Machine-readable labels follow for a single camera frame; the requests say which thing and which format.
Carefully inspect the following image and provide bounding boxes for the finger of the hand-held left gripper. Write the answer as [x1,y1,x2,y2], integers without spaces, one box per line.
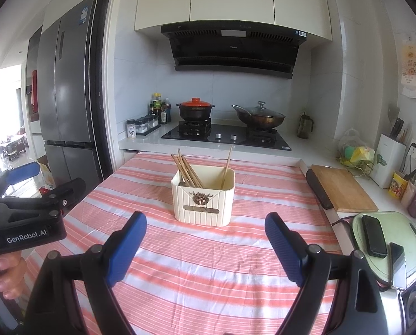
[0,162,41,205]
[0,178,86,233]

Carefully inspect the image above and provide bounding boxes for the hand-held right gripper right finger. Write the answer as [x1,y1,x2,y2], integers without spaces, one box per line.
[265,212,392,335]

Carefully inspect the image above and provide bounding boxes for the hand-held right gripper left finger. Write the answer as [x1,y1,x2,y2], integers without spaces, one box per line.
[28,211,148,335]

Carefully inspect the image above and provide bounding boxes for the cream utensil holder box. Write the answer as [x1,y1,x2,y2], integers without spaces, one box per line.
[171,167,236,227]

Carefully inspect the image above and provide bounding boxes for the brown wooden chopstick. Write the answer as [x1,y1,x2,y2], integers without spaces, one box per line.
[185,158,205,188]
[182,156,201,188]
[177,148,189,182]
[171,154,195,188]
[174,154,199,188]

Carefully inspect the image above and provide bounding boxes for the light wooden chopstick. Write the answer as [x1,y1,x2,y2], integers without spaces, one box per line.
[222,145,234,189]

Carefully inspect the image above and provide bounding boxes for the person's left hand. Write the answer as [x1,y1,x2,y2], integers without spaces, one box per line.
[0,255,27,301]

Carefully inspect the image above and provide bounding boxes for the dining table set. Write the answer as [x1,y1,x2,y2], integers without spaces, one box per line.
[0,133,27,162]

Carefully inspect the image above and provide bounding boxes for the pink striped tablecloth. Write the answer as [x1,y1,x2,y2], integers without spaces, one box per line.
[17,152,344,335]

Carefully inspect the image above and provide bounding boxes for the black oblong holder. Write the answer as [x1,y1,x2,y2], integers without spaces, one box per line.
[306,169,334,210]

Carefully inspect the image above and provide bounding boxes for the wooden cutting board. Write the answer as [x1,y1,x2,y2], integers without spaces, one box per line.
[311,165,379,213]

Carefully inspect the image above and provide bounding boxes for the black smartphone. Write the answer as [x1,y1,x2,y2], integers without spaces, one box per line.
[362,214,388,259]

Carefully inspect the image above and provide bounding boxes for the black lid spice jar rack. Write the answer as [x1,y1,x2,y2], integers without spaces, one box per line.
[136,114,160,135]

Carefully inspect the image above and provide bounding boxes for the grey fridge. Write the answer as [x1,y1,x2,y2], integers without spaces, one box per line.
[42,0,105,182]

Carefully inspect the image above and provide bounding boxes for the black power bank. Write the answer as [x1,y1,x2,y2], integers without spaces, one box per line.
[389,242,406,288]

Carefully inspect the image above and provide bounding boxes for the plastic bag of sponges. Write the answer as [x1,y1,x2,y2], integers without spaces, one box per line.
[337,128,376,176]

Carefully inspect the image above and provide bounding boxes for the green cutting board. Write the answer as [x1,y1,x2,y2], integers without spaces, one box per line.
[353,211,416,280]

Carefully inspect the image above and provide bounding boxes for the dark glass kettle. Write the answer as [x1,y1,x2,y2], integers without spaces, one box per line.
[297,112,314,139]

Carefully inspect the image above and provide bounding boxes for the yellow cap sauce bottle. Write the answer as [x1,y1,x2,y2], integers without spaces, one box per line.
[149,92,162,116]

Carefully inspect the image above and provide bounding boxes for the dark sauce bottle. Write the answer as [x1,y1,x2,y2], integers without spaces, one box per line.
[160,98,172,125]

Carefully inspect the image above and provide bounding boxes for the black gas stove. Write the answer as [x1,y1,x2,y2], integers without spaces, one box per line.
[161,119,292,151]

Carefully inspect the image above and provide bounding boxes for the yellow printed cup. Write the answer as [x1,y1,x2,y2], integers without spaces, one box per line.
[389,171,409,201]

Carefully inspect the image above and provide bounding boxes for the wok with glass lid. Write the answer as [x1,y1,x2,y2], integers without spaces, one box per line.
[232,101,286,130]

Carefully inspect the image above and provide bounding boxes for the white knife block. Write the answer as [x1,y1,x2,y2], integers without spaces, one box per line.
[372,133,406,189]

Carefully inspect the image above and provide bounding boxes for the pink cup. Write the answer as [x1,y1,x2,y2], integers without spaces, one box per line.
[401,178,416,208]

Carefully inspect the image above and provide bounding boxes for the black clay pot orange lid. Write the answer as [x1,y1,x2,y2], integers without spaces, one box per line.
[176,98,220,121]

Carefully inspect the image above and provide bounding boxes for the black range hood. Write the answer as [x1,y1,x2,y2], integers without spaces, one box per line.
[161,21,308,79]

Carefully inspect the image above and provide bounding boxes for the white upper cabinets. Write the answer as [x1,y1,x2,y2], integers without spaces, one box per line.
[134,0,334,40]

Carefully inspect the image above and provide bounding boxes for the black knife handle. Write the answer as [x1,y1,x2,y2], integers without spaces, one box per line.
[391,118,405,142]

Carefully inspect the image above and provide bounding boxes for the wall calendar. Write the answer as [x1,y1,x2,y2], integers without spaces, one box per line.
[401,37,416,98]

